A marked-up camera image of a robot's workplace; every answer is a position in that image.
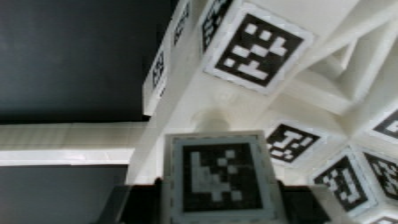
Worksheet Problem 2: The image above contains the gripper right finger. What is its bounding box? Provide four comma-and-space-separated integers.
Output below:
277, 183, 357, 224

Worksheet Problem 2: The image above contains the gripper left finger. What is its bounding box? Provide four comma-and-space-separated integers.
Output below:
90, 183, 165, 224

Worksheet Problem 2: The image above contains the white chair leg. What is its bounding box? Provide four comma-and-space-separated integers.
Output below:
309, 144, 398, 224
159, 130, 289, 224

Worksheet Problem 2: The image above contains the white chair back frame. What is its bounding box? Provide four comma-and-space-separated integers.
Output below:
122, 0, 398, 224

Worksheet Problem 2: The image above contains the white front fence bar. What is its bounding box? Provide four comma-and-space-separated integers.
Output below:
0, 122, 145, 166

